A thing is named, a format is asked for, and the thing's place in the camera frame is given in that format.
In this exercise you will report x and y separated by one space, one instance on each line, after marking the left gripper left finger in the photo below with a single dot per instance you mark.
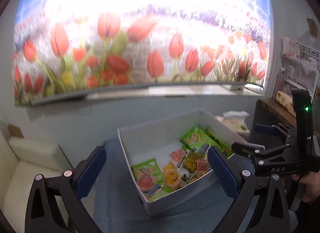
43 213

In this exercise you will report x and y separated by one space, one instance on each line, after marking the blue tablecloth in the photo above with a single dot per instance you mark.
129 195

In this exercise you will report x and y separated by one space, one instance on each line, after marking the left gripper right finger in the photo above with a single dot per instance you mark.
271 213

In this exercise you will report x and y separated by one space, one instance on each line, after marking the wooden side shelf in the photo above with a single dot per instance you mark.
277 111

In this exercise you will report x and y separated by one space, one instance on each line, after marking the green snack bag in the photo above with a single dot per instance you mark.
151 168
198 141
225 149

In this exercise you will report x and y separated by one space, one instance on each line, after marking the white cardboard box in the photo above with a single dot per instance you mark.
158 139

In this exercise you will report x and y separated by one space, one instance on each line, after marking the tissue pack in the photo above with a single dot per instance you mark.
235 120

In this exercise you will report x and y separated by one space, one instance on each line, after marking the cream patterned carton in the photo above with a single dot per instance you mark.
286 101

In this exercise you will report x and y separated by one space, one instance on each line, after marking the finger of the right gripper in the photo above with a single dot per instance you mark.
264 129
247 150

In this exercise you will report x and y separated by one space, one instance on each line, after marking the olive yellow snack packet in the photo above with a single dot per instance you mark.
186 180
188 162

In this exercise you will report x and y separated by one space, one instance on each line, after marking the red jelly cup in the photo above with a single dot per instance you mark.
177 155
202 165
145 183

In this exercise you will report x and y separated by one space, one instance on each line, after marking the white leather sofa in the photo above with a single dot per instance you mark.
21 161

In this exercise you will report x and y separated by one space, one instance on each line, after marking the person's right hand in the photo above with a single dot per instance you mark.
311 183

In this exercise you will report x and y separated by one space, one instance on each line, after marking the white drawer organizer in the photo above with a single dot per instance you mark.
300 64

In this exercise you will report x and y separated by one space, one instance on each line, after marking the yellow jelly cup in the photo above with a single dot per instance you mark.
169 166
172 178

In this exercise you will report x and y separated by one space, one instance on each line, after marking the tulip poster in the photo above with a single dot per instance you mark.
69 47

